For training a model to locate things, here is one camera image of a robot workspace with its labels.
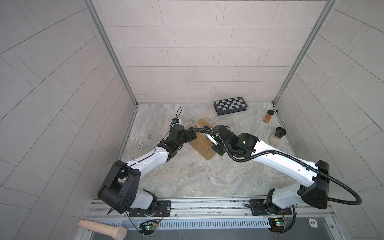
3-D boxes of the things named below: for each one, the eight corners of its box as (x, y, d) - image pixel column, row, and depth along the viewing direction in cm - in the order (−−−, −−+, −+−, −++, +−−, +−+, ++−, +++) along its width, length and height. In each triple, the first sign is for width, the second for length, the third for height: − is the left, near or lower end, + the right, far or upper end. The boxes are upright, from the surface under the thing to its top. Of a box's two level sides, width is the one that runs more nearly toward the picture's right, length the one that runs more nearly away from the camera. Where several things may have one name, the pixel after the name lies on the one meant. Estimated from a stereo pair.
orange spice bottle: (263, 123, 107) (268, 114, 99) (262, 118, 110) (266, 109, 102) (270, 123, 107) (275, 114, 99) (268, 118, 110) (273, 109, 102)
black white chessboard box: (217, 115, 110) (218, 113, 108) (212, 103, 118) (213, 101, 116) (247, 110, 113) (248, 108, 111) (241, 98, 121) (241, 96, 119)
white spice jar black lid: (270, 145, 96) (277, 135, 86) (267, 137, 99) (274, 127, 90) (278, 145, 96) (287, 135, 86) (275, 137, 99) (284, 127, 90)
